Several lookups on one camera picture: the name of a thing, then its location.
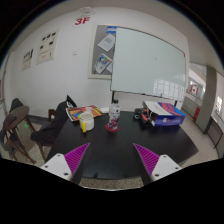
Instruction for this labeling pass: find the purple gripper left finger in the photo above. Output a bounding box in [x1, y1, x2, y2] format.
[41, 143, 90, 184]

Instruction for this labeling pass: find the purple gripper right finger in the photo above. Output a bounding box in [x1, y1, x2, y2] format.
[134, 143, 181, 182]

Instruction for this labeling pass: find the clear plastic water bottle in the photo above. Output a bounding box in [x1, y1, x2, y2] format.
[108, 99, 121, 129]

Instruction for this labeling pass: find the black jacket on chair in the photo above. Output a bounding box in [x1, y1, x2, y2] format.
[31, 96, 76, 145]

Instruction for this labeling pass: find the black rectangular table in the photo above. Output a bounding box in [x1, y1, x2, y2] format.
[47, 111, 198, 180]

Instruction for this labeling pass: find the blue white cardboard box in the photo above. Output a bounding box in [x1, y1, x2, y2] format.
[142, 101, 185, 127]

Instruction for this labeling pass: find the colourful picture book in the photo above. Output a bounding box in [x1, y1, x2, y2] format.
[66, 105, 103, 121]

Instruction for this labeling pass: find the black red tool pile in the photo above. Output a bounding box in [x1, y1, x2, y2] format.
[134, 108, 150, 126]

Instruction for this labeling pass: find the wooden chair at table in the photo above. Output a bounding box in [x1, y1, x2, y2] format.
[36, 109, 56, 160]

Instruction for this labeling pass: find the red round coaster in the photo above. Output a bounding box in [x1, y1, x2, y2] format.
[105, 124, 119, 132]

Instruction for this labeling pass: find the grey wooden armchair front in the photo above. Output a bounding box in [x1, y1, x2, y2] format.
[0, 130, 36, 164]

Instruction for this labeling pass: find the red fire extinguisher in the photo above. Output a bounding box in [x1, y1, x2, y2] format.
[193, 106, 200, 121]

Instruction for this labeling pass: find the white tissue pack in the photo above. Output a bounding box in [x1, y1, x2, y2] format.
[99, 107, 109, 114]

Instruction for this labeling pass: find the round dark wooden side table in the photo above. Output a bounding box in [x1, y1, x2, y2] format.
[3, 106, 35, 138]

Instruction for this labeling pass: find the dark armchair behind side table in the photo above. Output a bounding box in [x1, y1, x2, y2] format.
[10, 98, 23, 111]

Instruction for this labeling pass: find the large white whiteboard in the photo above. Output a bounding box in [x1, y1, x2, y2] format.
[111, 28, 186, 101]

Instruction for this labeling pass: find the grey pin notice board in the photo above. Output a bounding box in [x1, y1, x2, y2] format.
[88, 25, 117, 79]

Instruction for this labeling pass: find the white mug yellow handle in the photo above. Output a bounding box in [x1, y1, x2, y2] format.
[79, 112, 94, 133]

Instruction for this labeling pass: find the small wall poster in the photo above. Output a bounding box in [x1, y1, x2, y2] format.
[22, 49, 34, 70]

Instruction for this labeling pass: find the large wall poster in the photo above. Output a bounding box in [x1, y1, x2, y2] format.
[37, 29, 60, 64]

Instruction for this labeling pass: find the red 3F wall sign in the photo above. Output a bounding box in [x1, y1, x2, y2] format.
[74, 17, 91, 27]

